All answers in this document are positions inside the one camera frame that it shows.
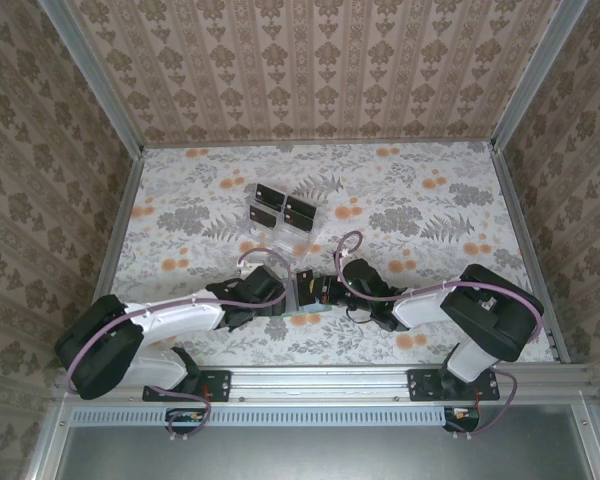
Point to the grey metal sheet panel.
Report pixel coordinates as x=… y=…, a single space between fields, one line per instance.
x=330 y=455

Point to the black credit card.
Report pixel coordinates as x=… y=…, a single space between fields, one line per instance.
x=272 y=196
x=304 y=294
x=300 y=222
x=265 y=217
x=302 y=204

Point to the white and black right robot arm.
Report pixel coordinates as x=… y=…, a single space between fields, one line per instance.
x=420 y=310

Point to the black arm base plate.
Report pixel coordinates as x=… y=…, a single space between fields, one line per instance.
x=422 y=387
x=219 y=386

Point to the small black control board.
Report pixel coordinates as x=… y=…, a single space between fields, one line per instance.
x=185 y=417
x=462 y=415

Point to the aluminium upright frame post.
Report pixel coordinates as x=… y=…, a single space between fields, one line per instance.
x=535 y=75
x=96 y=80

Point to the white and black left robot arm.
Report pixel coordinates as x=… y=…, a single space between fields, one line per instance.
x=180 y=315

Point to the green card holder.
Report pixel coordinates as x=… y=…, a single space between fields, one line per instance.
x=305 y=310

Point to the aluminium table back rail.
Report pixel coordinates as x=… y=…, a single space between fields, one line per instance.
x=320 y=144

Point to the aluminium table side rail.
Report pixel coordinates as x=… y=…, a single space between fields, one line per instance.
x=115 y=250
x=529 y=250

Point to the aluminium front mounting rail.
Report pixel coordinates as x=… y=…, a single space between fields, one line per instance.
x=320 y=382

